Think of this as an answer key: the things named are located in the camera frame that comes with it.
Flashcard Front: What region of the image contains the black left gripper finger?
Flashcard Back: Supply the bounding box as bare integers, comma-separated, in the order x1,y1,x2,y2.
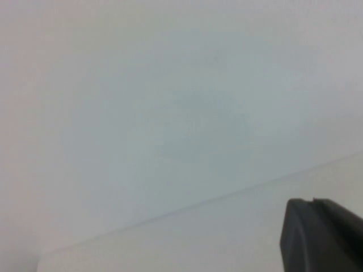
279,198,363,272

